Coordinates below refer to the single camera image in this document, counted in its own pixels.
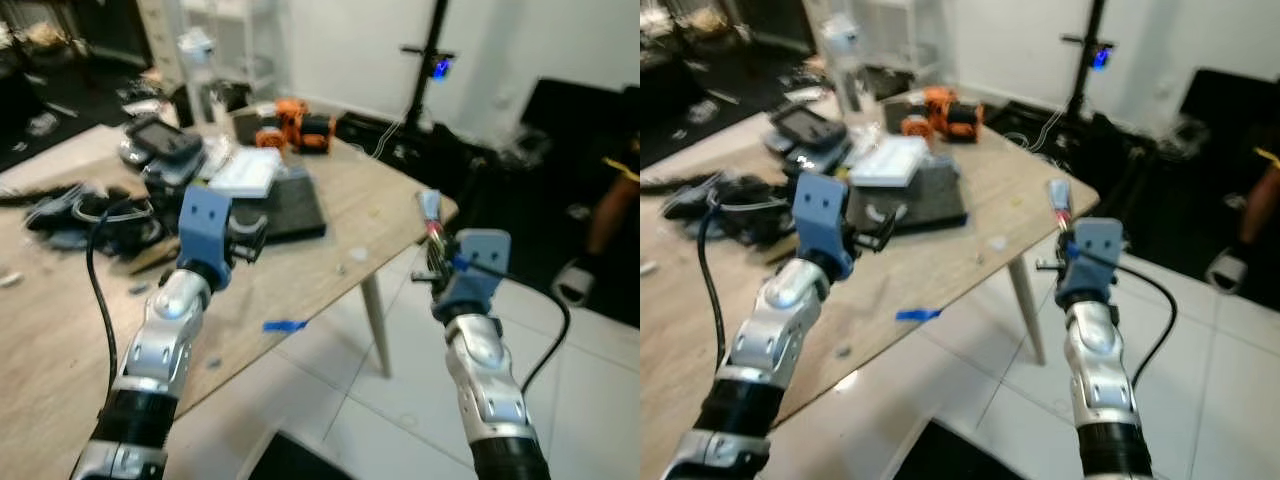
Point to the grey and red trash wrapper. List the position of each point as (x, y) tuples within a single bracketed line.
[(1060, 198), (431, 208)]

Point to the flat black case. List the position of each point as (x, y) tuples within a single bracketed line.
[(930, 200), (298, 210)]

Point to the white rectangular board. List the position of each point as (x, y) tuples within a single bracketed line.
[(890, 162), (245, 173)]

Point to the light wooden table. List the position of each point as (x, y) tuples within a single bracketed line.
[(960, 260), (320, 270)]

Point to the blue tape strip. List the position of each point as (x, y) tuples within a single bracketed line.
[(284, 326), (918, 314)]

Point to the orange and black device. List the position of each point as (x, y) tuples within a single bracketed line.
[(945, 112), (298, 125)]

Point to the black screen device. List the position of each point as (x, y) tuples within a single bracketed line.
[(160, 140), (805, 130)]

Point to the person in black clothes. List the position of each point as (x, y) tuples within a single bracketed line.
[(612, 210), (1262, 215)]

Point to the black stand with blue light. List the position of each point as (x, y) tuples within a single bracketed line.
[(1092, 50), (432, 60)]

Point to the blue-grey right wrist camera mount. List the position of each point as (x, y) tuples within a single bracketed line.
[(1092, 255), (478, 262)]

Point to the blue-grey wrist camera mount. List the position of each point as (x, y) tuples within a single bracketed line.
[(1092, 255), (478, 262), (205, 225), (820, 215)]

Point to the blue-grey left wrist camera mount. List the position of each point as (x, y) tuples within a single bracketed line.
[(205, 225), (820, 215)]

